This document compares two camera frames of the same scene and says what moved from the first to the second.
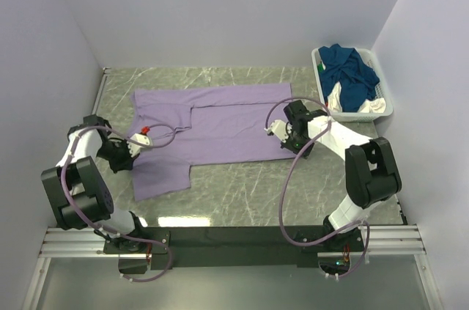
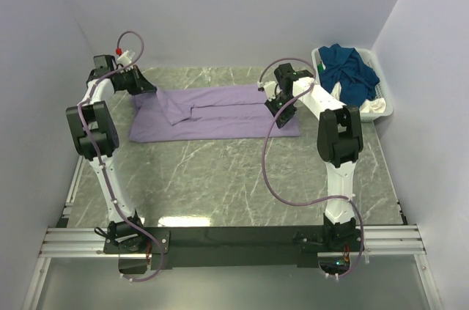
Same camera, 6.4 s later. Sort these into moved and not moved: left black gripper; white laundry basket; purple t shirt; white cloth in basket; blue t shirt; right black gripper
Moved: right black gripper; left black gripper; purple t shirt
Not moved: blue t shirt; white laundry basket; white cloth in basket
